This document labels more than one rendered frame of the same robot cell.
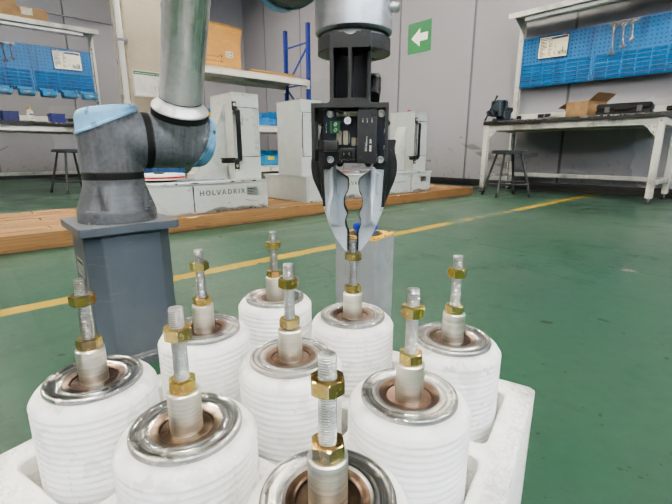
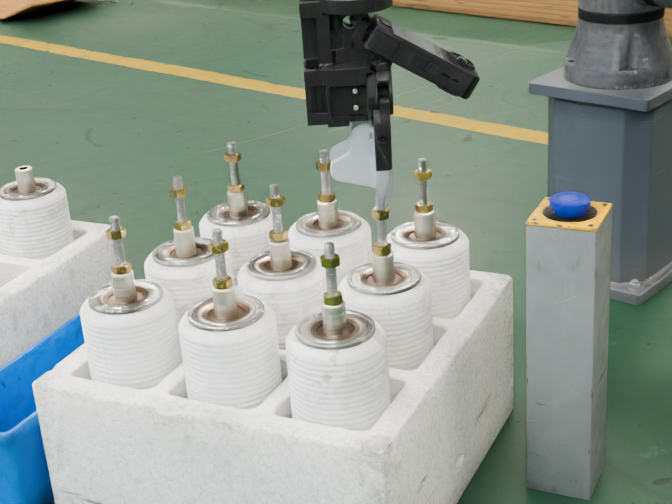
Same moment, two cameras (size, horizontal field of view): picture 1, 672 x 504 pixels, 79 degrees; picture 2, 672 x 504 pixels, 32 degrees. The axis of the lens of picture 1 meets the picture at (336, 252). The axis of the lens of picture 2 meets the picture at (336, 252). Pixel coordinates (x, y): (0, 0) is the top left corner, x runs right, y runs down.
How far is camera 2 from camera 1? 1.18 m
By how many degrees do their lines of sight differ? 80
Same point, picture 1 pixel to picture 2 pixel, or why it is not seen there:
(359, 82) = (327, 41)
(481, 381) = (290, 364)
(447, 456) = (184, 346)
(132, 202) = (602, 58)
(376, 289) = (533, 295)
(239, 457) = (167, 276)
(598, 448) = not seen: outside the picture
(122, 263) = (572, 140)
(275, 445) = not seen: hidden behind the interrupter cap
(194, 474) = (149, 266)
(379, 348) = not seen: hidden behind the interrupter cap
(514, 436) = (285, 429)
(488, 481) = (224, 411)
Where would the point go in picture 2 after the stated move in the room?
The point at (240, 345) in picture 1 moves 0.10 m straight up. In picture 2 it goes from (315, 248) to (308, 163)
